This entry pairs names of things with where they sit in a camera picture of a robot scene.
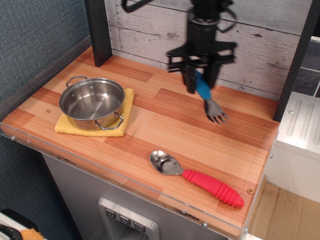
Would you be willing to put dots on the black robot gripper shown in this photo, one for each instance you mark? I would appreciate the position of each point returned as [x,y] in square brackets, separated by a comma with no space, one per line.
[201,50]

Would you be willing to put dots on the blue handled metal fork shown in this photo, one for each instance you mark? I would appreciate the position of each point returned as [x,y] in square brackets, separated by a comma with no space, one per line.
[213,111]

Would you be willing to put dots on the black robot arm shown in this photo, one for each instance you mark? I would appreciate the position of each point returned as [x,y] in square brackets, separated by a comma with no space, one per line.
[208,10]

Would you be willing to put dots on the small stainless steel pot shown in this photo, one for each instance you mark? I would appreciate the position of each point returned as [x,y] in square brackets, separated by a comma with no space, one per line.
[93,103]

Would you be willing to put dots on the white toy sink drainboard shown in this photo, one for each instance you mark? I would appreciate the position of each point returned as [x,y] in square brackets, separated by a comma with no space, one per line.
[294,160]

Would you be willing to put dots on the yellow folded cloth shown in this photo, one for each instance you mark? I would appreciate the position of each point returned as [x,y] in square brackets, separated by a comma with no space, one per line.
[64,126]

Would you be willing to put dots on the grey toy fridge cabinet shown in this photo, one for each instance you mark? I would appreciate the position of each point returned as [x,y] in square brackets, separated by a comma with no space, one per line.
[81,191]

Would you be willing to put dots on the silver dispenser panel with buttons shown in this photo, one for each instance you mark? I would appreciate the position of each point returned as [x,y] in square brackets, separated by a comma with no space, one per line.
[121,223]

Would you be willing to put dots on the clear acrylic edge guard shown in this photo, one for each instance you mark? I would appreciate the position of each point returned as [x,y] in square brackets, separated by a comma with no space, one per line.
[130,168]

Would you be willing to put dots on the orange and black object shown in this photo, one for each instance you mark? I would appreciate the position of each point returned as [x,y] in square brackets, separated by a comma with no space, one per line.
[14,226]

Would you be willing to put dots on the black right upright post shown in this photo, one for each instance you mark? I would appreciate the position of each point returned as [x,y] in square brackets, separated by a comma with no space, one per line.
[301,49]

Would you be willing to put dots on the red handled metal spoon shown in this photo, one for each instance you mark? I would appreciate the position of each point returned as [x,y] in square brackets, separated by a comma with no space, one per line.
[168,165]

